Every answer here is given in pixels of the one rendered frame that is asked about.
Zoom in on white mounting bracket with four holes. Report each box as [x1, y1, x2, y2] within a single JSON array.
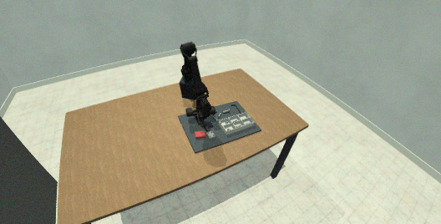
[[206, 131, 215, 140]]

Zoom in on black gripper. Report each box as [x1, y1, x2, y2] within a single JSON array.
[[186, 103, 215, 121]]

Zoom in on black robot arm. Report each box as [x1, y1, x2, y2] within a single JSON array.
[[180, 42, 211, 120]]

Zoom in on salmon-red block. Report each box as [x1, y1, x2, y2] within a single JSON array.
[[195, 131, 205, 139]]

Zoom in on white divided parts tray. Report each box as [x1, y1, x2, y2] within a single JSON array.
[[219, 112, 254, 135]]

